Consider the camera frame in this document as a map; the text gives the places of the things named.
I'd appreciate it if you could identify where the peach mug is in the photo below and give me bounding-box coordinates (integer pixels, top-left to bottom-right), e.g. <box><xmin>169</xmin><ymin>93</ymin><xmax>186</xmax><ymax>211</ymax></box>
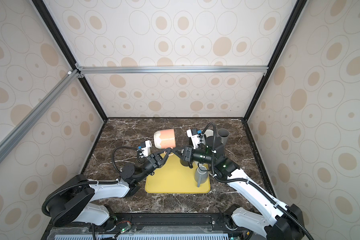
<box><xmin>154</xmin><ymin>129</ymin><xmax>176</xmax><ymax>149</ymax></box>

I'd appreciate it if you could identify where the short grey mug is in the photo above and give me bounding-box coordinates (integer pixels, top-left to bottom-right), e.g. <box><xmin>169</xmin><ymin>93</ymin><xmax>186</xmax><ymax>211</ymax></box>
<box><xmin>194</xmin><ymin>165</ymin><xmax>209</xmax><ymax>188</ymax></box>

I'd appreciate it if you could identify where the tall grey mug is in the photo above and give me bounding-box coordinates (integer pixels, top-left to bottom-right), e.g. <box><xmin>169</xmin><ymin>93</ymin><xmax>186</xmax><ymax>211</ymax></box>
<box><xmin>218</xmin><ymin>129</ymin><xmax>230</xmax><ymax>146</ymax></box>

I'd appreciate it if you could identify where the black mug white base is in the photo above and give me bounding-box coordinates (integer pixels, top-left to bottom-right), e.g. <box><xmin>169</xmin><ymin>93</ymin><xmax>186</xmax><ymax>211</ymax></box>
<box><xmin>180</xmin><ymin>160</ymin><xmax>193</xmax><ymax>169</ymax></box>

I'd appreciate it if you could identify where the white round mug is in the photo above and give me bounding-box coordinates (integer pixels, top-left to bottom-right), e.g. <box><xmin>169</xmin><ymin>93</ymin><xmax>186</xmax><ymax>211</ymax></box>
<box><xmin>204</xmin><ymin>129</ymin><xmax>214</xmax><ymax>138</ymax></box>

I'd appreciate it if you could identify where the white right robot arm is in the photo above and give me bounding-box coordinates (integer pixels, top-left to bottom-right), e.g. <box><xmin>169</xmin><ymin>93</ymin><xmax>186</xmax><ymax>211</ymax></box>
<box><xmin>172</xmin><ymin>146</ymin><xmax>313</xmax><ymax>240</ymax></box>

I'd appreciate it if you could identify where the yellow tray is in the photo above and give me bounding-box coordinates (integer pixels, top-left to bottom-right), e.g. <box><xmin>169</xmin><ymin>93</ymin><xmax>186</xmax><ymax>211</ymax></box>
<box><xmin>145</xmin><ymin>154</ymin><xmax>211</xmax><ymax>194</ymax></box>

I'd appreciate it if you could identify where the aluminium crossbar back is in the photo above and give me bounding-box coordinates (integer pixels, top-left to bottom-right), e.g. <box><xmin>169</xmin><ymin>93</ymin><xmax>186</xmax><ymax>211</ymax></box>
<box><xmin>78</xmin><ymin>66</ymin><xmax>269</xmax><ymax>74</ymax></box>

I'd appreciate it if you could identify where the aluminium crossbar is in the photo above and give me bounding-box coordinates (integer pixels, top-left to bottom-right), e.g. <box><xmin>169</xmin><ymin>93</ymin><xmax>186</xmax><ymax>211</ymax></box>
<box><xmin>78</xmin><ymin>66</ymin><xmax>269</xmax><ymax>74</ymax></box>
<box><xmin>0</xmin><ymin>69</ymin><xmax>79</xmax><ymax>164</ymax></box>

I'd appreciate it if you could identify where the aluminium crossbar left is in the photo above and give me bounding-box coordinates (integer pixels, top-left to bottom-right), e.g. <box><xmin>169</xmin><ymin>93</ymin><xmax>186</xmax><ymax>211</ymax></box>
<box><xmin>0</xmin><ymin>69</ymin><xmax>79</xmax><ymax>164</ymax></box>

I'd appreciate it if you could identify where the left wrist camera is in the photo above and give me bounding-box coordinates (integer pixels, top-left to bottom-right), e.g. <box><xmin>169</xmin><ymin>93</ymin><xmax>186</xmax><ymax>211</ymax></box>
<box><xmin>137</xmin><ymin>140</ymin><xmax>152</xmax><ymax>158</ymax></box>

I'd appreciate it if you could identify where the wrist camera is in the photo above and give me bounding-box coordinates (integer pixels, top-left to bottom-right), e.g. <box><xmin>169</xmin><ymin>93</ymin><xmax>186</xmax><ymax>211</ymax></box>
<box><xmin>187</xmin><ymin>129</ymin><xmax>203</xmax><ymax>150</ymax></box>
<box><xmin>137</xmin><ymin>140</ymin><xmax>152</xmax><ymax>158</ymax></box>

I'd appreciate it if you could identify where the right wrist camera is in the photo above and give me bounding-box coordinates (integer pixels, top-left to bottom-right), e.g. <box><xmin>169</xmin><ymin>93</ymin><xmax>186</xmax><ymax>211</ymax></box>
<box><xmin>187</xmin><ymin>129</ymin><xmax>203</xmax><ymax>150</ymax></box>

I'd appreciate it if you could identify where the black corrugated cable right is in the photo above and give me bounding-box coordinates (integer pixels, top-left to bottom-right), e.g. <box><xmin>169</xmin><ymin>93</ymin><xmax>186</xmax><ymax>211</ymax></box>
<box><xmin>201</xmin><ymin>122</ymin><xmax>316</xmax><ymax>240</ymax></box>

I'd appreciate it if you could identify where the black corrugated cable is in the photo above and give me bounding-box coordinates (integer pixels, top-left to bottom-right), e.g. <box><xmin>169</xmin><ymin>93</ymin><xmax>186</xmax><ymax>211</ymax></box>
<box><xmin>41</xmin><ymin>146</ymin><xmax>145</xmax><ymax>217</ymax></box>
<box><xmin>201</xmin><ymin>122</ymin><xmax>316</xmax><ymax>240</ymax></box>

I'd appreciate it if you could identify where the black corrugated cable left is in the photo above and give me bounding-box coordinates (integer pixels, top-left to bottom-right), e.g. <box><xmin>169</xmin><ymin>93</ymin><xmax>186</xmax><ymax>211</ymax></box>
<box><xmin>41</xmin><ymin>146</ymin><xmax>145</xmax><ymax>217</ymax></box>

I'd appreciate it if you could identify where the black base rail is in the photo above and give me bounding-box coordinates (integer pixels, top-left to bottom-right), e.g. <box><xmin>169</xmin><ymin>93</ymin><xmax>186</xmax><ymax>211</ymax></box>
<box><xmin>42</xmin><ymin>213</ymin><xmax>254</xmax><ymax>240</ymax></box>

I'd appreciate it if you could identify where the black right corner post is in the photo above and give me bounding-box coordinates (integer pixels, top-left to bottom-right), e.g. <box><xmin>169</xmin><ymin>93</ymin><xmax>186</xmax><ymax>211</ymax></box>
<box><xmin>243</xmin><ymin>0</ymin><xmax>308</xmax><ymax>123</ymax></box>

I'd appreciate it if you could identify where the black corner frame post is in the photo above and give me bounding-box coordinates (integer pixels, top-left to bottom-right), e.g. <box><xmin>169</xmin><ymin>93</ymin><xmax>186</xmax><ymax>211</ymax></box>
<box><xmin>32</xmin><ymin>0</ymin><xmax>108</xmax><ymax>122</ymax></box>

